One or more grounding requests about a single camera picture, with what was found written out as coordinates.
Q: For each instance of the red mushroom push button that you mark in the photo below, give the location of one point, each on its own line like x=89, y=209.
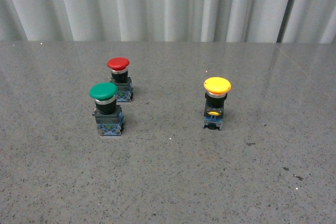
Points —
x=119, y=77

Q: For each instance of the white pleated curtain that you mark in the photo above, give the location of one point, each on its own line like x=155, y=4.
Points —
x=295, y=21

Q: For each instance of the yellow mushroom push button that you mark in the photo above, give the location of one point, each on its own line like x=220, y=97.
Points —
x=216, y=94

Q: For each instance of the green mushroom push button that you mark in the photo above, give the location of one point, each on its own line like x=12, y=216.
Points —
x=108, y=115

